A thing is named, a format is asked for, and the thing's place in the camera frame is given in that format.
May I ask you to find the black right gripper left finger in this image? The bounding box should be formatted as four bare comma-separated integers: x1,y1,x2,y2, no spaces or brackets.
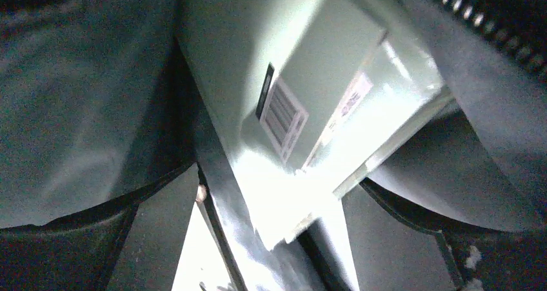
1,164,199,290

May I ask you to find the dark red book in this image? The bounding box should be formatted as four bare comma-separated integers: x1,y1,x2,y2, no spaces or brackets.
189,83,350,290

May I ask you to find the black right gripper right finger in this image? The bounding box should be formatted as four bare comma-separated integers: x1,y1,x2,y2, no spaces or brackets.
342,179,546,290

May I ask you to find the black student backpack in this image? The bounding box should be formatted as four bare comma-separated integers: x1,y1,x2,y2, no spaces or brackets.
1,0,546,231

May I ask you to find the grey notebook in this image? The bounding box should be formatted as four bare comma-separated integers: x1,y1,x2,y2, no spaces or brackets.
178,0,452,249

